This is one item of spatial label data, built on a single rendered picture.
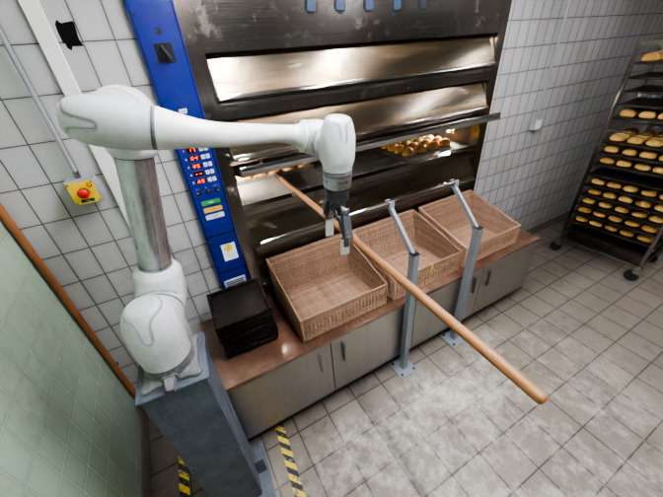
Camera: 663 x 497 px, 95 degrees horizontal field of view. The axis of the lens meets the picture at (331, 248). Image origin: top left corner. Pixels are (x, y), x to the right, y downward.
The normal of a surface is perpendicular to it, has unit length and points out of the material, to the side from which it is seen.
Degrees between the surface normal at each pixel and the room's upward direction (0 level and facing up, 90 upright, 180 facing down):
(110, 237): 90
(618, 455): 0
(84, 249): 90
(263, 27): 90
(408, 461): 0
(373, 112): 70
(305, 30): 90
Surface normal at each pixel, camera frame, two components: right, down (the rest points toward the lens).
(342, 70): 0.43, 0.14
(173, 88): 0.48, 0.45
